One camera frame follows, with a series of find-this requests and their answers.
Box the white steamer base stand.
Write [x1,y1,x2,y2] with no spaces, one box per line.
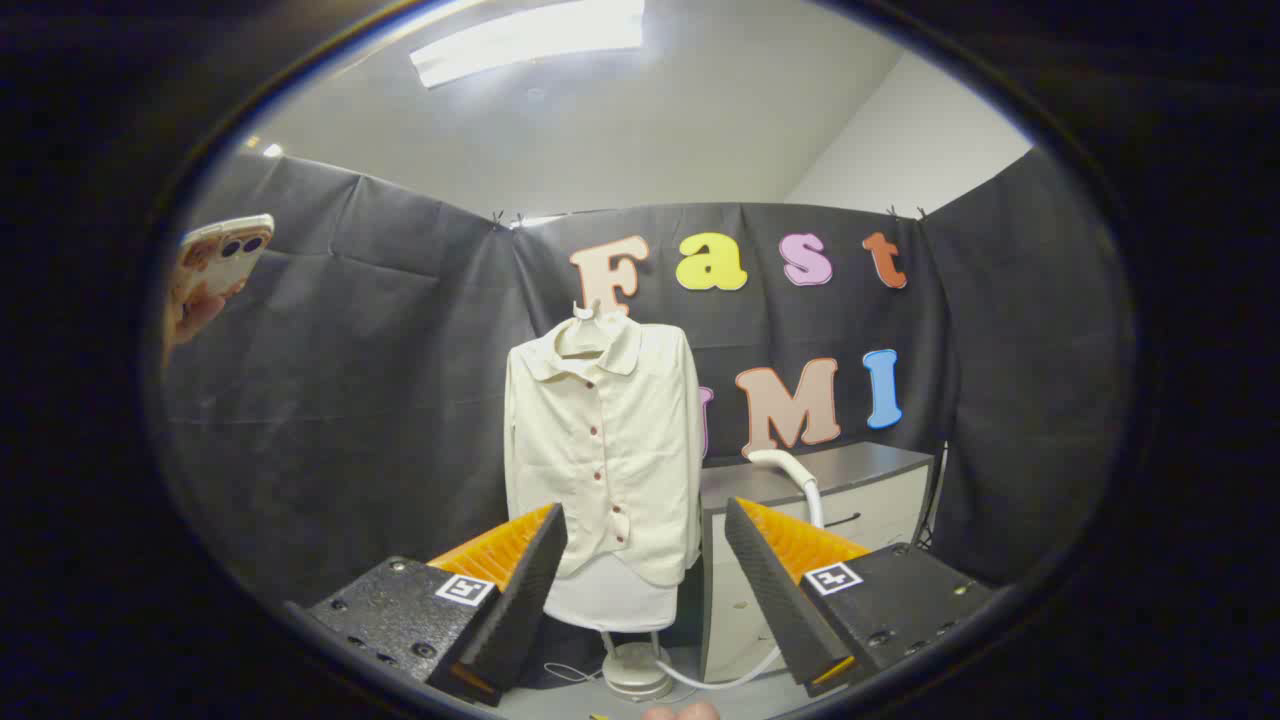
[600,630,677,702]

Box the cream button shirt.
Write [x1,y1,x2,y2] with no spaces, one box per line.
[503,315,704,588]

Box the white garment steamer hose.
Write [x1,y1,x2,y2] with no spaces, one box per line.
[655,645,783,692]

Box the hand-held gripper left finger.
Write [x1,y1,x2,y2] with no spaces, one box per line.
[285,503,569,708]

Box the white plastic hanger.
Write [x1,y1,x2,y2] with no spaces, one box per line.
[555,298,631,359]

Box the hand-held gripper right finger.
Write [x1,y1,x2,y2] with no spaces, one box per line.
[724,497,996,699]

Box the white garment steamer head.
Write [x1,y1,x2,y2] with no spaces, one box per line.
[748,448,827,529]

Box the white cabinet with grey top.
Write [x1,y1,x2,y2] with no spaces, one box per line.
[697,442,936,685]

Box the black backdrop cloth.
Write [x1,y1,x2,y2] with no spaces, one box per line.
[160,145,1136,606]

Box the patterned case smartphone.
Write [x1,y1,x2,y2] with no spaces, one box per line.
[165,213,276,341]

